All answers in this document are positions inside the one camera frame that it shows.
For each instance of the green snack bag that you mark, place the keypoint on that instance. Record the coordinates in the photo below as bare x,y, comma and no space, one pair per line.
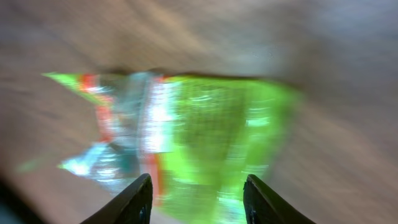
197,136

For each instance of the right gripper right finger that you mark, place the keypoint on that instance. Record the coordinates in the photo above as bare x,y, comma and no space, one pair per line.
265,206

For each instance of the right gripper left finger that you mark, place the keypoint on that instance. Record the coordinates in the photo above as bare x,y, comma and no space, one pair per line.
132,206

